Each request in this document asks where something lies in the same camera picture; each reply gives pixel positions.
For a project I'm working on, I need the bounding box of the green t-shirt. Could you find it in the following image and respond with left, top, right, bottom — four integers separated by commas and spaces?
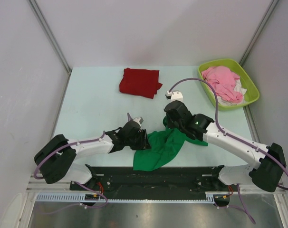
133, 117, 208, 171

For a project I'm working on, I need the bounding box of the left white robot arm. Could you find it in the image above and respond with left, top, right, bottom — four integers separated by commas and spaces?
33, 117, 151, 190

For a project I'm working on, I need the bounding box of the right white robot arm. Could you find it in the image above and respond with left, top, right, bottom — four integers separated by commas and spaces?
164, 100, 286, 192

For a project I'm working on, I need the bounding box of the folded red t-shirt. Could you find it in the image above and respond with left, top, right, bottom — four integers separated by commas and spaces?
119, 68, 162, 99

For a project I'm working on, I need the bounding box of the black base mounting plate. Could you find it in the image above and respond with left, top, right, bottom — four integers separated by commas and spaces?
69, 165, 240, 200

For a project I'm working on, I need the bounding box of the pink t-shirt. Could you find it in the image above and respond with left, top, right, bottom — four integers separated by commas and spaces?
202, 66, 240, 91

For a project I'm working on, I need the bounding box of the lime green plastic basket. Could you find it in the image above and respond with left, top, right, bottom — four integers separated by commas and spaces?
198, 58, 260, 111

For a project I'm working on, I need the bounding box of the white t-shirt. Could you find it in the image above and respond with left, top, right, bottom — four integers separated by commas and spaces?
216, 79, 247, 106

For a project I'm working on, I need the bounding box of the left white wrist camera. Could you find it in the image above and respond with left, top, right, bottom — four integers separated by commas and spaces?
132, 117, 144, 125

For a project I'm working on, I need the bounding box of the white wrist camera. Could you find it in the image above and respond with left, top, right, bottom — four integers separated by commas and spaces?
132, 117, 144, 125
165, 91, 183, 102

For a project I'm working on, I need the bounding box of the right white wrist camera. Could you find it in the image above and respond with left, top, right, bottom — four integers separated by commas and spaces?
165, 91, 183, 102

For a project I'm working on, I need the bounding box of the aluminium frame rail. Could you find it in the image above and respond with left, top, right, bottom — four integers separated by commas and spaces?
27, 178, 288, 228

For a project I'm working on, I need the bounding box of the right aluminium corner post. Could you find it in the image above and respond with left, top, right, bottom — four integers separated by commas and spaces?
239, 0, 281, 66

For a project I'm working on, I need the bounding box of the aluminium corner post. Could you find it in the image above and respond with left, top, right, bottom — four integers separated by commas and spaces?
239, 0, 281, 66
27, 0, 72, 76

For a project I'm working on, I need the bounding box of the slotted cable duct rail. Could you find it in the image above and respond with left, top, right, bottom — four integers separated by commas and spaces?
36, 192, 230, 205

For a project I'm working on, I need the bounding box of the left aluminium corner post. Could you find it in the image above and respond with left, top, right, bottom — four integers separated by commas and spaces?
27, 0, 72, 76

